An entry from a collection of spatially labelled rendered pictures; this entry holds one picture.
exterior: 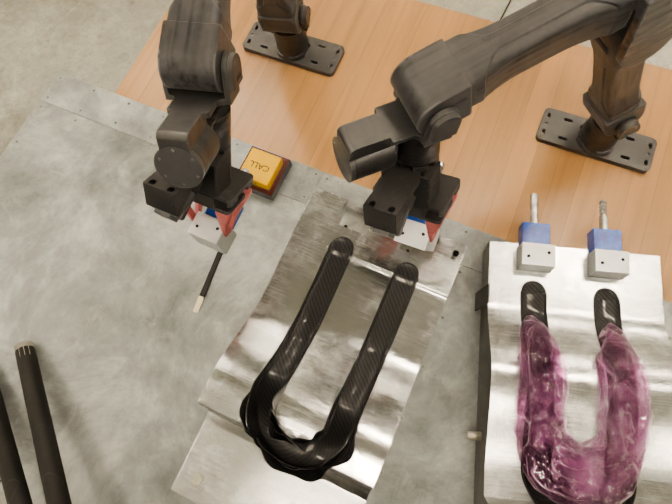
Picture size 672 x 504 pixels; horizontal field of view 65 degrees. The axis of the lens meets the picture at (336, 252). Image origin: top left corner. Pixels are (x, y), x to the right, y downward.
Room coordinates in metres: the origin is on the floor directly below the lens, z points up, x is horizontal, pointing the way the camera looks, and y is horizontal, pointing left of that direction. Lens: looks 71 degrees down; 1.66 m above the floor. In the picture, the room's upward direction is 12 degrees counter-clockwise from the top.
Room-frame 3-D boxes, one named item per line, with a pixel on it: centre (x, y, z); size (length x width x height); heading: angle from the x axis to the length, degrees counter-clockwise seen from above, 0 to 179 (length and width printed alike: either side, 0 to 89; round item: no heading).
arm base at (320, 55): (0.74, 0.00, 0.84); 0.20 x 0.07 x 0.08; 56
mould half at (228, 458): (0.10, 0.05, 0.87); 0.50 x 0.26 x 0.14; 145
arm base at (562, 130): (0.41, -0.50, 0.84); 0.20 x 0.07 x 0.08; 56
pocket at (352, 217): (0.32, -0.04, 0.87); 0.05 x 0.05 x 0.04; 55
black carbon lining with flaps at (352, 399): (0.11, 0.03, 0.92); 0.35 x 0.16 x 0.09; 145
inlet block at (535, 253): (0.24, -0.32, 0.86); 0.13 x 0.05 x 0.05; 162
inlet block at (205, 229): (0.36, 0.15, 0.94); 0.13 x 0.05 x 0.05; 145
